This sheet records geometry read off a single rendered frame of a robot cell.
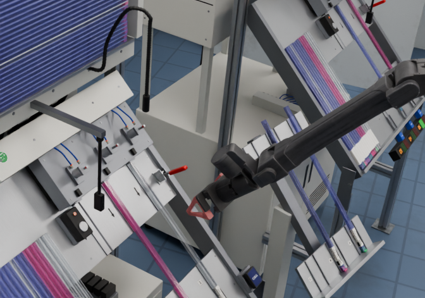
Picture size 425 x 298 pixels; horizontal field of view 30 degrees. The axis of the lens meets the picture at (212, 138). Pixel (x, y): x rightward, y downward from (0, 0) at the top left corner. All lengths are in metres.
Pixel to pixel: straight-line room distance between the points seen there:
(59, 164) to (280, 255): 0.88
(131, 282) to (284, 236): 0.48
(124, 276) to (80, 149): 0.61
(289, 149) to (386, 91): 0.26
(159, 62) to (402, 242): 1.96
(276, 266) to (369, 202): 1.47
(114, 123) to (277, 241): 0.71
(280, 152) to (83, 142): 0.49
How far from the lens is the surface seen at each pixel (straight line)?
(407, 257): 3.69
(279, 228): 2.45
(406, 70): 1.74
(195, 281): 2.13
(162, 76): 4.75
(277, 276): 2.56
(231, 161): 1.86
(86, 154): 1.97
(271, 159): 1.83
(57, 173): 1.90
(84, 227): 1.90
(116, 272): 2.46
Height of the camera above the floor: 2.30
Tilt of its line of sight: 33 degrees down
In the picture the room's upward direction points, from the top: 6 degrees clockwise
